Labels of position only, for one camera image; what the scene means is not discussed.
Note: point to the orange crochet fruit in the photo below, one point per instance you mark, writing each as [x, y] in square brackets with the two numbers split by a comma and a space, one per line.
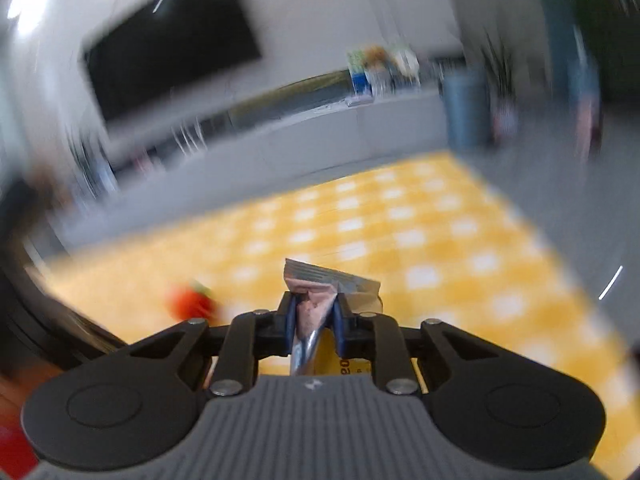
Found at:
[192, 302]

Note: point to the yellow checked tablecloth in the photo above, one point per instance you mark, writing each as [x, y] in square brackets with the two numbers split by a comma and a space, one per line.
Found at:
[425, 240]

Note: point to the teddy bear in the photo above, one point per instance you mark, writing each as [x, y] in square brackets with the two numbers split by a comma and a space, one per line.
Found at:
[376, 60]

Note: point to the potted plant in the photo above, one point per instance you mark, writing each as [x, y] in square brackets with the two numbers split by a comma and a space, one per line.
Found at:
[500, 75]

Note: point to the red box lid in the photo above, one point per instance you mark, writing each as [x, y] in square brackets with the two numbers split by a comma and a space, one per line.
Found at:
[15, 445]

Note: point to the silver snack wrapper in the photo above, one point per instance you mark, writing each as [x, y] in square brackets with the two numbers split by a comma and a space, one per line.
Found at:
[312, 290]

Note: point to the orange cardboard box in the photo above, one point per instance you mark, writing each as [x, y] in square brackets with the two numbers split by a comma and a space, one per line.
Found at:
[30, 382]

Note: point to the black television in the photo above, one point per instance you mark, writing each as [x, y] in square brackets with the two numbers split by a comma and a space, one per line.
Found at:
[170, 45]

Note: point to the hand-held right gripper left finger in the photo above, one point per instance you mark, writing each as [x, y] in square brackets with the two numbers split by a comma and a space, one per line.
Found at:
[289, 322]

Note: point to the grey trash can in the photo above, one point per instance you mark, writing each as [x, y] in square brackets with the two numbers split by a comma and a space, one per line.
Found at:
[465, 110]

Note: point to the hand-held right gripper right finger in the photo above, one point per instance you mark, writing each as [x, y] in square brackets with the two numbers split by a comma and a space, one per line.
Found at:
[340, 325]

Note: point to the white low console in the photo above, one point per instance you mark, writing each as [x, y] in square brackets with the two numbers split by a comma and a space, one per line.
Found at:
[300, 145]

